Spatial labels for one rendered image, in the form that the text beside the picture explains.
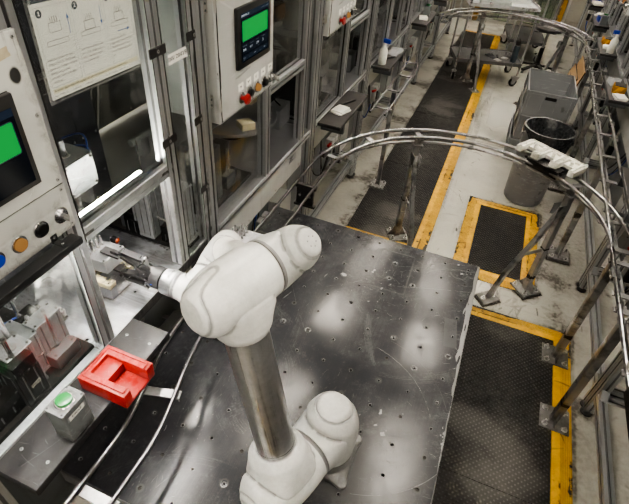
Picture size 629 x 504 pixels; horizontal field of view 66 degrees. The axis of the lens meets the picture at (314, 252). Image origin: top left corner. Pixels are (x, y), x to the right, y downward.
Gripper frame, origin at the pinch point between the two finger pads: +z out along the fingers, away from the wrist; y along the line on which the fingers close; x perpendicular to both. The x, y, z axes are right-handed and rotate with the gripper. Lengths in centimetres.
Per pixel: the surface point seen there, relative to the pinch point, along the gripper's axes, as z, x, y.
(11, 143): -14, 31, 62
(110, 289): -3.0, 6.3, -7.2
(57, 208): -12.4, 24.1, 41.2
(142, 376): -30.9, 27.5, -10.2
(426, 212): -85, -230, -98
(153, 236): 3.2, -24.9, -9.8
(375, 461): -102, 11, -31
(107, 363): -21.0, 29.6, -7.5
